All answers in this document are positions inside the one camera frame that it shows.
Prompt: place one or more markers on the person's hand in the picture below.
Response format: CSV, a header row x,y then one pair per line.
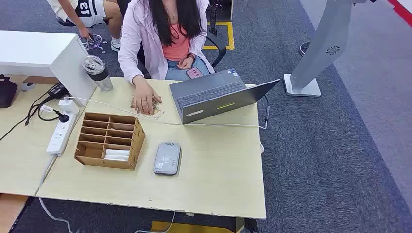
x,y
86,33

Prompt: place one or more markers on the person's right hand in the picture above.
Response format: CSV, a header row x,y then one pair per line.
x,y
145,96

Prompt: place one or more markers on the person's left hand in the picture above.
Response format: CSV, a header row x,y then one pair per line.
x,y
186,63

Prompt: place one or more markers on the pink phone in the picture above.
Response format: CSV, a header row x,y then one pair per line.
x,y
194,73

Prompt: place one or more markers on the pale plastic card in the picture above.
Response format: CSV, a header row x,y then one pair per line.
x,y
158,113

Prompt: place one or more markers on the person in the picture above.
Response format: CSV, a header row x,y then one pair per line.
x,y
145,38
90,9

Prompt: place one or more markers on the white key card stack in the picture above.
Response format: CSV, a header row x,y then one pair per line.
x,y
117,154

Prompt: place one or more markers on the grey card reader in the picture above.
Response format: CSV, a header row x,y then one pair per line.
x,y
167,158

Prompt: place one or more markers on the stool with purple wheel base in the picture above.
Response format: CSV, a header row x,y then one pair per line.
x,y
64,22

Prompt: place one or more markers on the grey laptop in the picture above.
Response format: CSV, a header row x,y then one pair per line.
x,y
209,96

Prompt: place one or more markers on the clear tumbler with black band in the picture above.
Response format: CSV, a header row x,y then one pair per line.
x,y
99,75

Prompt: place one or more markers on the cardboard organizer box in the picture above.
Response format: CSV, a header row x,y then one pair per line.
x,y
135,144

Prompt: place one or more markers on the black equipment stand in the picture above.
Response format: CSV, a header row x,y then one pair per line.
x,y
214,16

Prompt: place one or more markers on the white cabinet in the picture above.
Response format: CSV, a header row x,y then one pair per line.
x,y
32,51

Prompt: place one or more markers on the black power adapter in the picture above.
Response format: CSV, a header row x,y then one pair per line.
x,y
58,91

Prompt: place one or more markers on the white charger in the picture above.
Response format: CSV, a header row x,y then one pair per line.
x,y
68,105

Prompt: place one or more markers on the small white object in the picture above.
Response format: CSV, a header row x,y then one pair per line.
x,y
28,86

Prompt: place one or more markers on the black plug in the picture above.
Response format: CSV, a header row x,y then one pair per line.
x,y
64,118

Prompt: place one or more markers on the white power strip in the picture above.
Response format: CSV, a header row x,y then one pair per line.
x,y
61,135

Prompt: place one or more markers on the black bag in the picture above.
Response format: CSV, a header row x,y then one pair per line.
x,y
6,93

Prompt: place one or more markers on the round black base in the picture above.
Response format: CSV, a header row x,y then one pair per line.
x,y
302,49

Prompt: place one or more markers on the grey pillar stand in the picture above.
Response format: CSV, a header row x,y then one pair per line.
x,y
322,45

